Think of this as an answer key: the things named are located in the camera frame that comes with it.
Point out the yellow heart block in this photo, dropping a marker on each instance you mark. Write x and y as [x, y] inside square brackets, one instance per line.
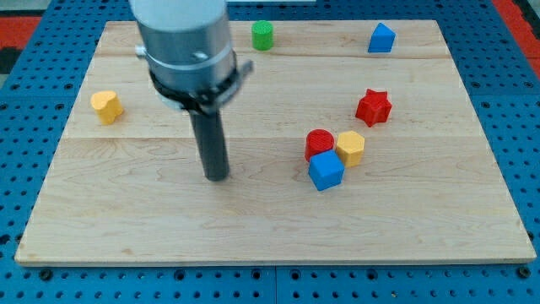
[107, 106]

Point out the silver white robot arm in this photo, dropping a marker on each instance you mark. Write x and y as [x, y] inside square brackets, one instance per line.
[188, 47]

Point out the yellow hexagon block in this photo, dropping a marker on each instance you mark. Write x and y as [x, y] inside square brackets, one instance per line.
[350, 148]

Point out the light wooden board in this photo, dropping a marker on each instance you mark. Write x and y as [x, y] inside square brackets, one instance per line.
[428, 189]

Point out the red cylinder block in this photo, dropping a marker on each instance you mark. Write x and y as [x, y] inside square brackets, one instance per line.
[318, 141]

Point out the green cylinder block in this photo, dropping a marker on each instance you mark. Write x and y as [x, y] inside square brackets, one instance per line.
[262, 35]

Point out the blue cube block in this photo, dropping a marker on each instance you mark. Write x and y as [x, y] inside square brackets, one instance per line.
[326, 170]

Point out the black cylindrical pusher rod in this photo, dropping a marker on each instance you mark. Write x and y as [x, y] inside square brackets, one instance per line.
[211, 144]

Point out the blue triangle block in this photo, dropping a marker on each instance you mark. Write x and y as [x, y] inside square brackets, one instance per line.
[382, 39]

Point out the red star block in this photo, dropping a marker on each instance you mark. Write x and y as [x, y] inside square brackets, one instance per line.
[374, 107]

